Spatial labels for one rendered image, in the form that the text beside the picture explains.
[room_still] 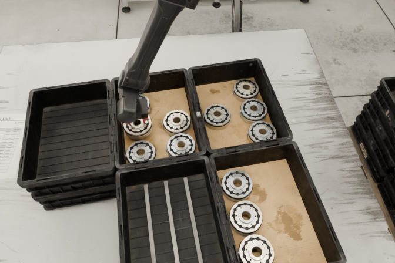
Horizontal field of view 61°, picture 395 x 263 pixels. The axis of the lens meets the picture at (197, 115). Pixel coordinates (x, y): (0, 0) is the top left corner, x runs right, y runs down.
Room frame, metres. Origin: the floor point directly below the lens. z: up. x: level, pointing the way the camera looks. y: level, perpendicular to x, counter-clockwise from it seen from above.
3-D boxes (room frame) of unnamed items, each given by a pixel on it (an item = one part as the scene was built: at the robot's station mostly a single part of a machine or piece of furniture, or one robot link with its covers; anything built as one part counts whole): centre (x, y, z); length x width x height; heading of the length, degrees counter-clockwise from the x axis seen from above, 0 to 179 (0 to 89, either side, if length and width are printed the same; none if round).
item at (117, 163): (0.70, 0.15, 0.92); 0.40 x 0.30 x 0.02; 11
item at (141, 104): (0.69, 0.22, 1.00); 0.10 x 0.07 x 0.07; 99
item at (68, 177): (0.65, 0.45, 0.92); 0.40 x 0.30 x 0.02; 11
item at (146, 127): (0.69, 0.22, 0.88); 0.10 x 0.10 x 0.01
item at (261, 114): (0.77, -0.22, 0.86); 0.10 x 0.10 x 0.01
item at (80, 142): (0.65, 0.45, 0.87); 0.40 x 0.30 x 0.11; 11
